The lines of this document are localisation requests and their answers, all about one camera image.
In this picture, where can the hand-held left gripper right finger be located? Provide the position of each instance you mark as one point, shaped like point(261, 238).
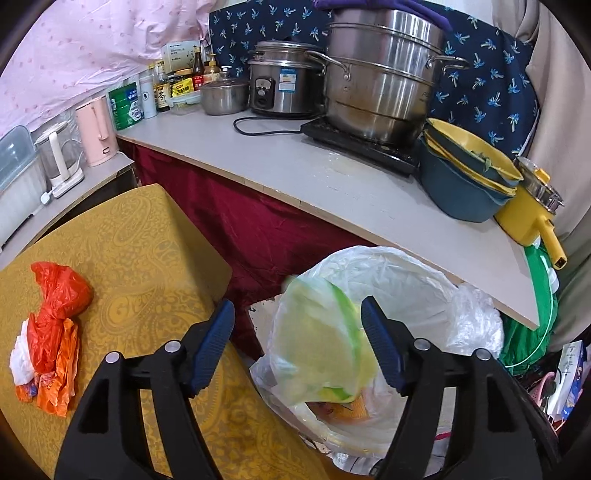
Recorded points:
point(381, 341)

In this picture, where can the white blue packet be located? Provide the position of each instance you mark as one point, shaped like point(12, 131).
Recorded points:
point(568, 378)

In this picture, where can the blue printed cloth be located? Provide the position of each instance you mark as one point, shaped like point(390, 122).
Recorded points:
point(485, 92)

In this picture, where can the clear food container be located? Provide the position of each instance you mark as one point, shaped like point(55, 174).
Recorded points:
point(184, 106)

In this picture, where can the white glass electric kettle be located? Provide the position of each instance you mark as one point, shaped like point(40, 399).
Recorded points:
point(57, 152)

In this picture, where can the white power plug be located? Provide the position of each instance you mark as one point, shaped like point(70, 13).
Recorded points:
point(46, 197)

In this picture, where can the yellow paisley tablecloth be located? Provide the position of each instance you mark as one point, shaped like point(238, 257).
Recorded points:
point(138, 258)

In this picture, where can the brown sauce bottle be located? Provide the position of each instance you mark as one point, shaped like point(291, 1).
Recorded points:
point(197, 69)

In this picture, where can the red plastic bag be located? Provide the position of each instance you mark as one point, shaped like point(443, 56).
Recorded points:
point(60, 295)

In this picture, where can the yellow plastic basin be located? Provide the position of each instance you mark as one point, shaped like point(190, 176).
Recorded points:
point(461, 134)

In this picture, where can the green tin can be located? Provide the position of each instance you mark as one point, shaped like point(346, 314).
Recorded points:
point(127, 108)

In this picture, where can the white slim bottle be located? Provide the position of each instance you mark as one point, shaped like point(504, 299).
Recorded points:
point(147, 99)

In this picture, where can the pink electric kettle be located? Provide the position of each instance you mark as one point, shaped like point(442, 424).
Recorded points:
point(94, 134)

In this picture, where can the white cardboard box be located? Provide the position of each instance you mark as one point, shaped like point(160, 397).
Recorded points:
point(182, 55)

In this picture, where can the white crumpled tissue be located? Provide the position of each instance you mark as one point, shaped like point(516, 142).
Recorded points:
point(21, 360)

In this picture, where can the trash bin with white liner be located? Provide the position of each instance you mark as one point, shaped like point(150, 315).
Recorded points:
point(438, 295)

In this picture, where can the steel bowl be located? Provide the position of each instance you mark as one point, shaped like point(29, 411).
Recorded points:
point(535, 177)

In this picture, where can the small steel pot with lid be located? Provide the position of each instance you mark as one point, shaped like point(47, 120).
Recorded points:
point(224, 97)

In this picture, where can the black induction cooker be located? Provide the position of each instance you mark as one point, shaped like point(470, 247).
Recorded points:
point(360, 147)

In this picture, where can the dark red counter curtain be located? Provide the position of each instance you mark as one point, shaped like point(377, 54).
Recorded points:
point(231, 207)

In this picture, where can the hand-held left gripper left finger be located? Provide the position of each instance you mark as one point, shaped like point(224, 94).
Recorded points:
point(212, 341)

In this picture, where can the stacked blue yellow basins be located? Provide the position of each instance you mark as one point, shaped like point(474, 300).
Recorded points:
point(455, 194)

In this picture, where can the steel rice cooker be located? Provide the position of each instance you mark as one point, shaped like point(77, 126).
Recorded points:
point(286, 83)

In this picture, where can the large steel steamer pot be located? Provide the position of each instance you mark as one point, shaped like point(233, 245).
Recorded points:
point(378, 92)

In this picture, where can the pink dotted cloth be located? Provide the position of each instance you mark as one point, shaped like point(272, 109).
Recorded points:
point(69, 55)

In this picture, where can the green yellow plastic bag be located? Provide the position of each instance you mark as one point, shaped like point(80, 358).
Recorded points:
point(318, 341)

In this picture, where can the yellow label jar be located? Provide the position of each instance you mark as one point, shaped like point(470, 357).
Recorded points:
point(182, 85)

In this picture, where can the dark soy sauce bottle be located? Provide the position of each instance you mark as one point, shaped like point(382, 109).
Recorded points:
point(161, 94)

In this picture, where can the orange snack wrapper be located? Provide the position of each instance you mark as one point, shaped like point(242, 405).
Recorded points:
point(57, 378)

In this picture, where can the amber pump bottle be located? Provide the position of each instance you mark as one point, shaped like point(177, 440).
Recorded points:
point(212, 71)

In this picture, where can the white dish box with lid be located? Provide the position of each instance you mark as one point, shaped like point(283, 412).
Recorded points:
point(18, 194)

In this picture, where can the beige curtain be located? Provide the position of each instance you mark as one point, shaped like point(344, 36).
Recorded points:
point(563, 115)

